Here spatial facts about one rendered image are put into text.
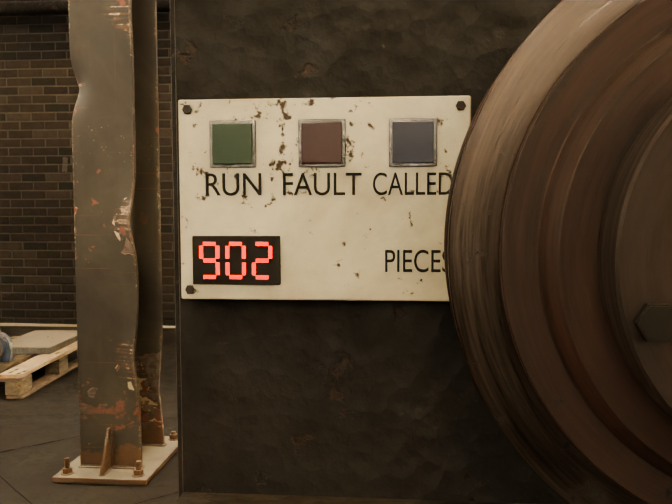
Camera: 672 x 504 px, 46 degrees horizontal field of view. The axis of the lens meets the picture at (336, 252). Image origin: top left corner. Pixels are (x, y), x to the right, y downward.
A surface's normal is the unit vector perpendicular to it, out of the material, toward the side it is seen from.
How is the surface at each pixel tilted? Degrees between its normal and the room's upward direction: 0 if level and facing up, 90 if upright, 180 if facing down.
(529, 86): 90
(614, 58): 90
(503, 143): 90
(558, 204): 79
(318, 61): 90
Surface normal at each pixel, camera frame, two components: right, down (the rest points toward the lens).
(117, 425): -0.11, 0.07
